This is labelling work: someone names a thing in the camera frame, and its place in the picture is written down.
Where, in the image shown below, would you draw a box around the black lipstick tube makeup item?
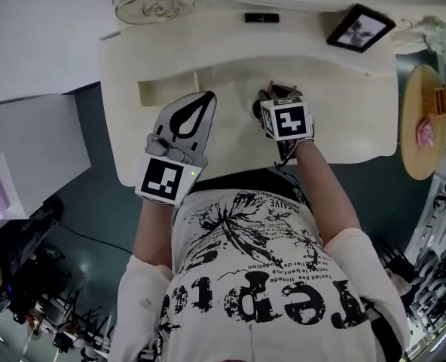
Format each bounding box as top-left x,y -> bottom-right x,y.
243,12 -> 281,24

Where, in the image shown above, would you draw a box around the pink flower ornament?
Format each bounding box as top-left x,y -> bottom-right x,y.
416,116 -> 437,147

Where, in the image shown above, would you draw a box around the white artificial flowers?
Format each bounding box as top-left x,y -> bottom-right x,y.
393,13 -> 446,72

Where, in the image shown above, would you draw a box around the white equipment rack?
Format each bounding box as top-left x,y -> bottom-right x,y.
402,171 -> 446,357

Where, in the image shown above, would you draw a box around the cream vanity table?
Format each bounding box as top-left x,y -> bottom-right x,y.
96,8 -> 399,87

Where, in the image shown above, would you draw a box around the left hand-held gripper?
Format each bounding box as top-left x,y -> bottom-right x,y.
134,90 -> 218,207

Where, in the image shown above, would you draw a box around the white cabinet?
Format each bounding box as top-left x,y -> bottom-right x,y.
0,81 -> 104,220

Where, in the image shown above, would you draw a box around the black floor cable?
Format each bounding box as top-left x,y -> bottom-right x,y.
60,223 -> 134,256

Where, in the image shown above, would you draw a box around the person's left forearm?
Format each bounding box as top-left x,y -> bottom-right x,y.
131,197 -> 179,275

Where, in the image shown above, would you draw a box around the dark equipment pile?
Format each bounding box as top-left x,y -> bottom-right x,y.
0,194 -> 115,362

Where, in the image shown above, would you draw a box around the round wooden side table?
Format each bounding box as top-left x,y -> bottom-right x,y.
399,63 -> 446,181

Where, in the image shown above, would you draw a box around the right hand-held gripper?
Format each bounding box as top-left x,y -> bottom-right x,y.
252,81 -> 316,143

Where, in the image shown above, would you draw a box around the white open box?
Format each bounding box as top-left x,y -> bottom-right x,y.
0,152 -> 32,220

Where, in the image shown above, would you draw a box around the person's right forearm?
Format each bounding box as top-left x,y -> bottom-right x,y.
291,137 -> 364,249

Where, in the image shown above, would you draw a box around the thin gripper cable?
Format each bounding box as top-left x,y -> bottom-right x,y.
273,140 -> 313,207

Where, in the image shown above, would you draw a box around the wooden slatted holder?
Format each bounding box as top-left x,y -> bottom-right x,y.
423,84 -> 446,117

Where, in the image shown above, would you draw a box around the white printed shirt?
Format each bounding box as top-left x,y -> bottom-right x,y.
108,188 -> 413,362

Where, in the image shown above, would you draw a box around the black picture frame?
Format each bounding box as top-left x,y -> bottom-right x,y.
325,3 -> 397,55

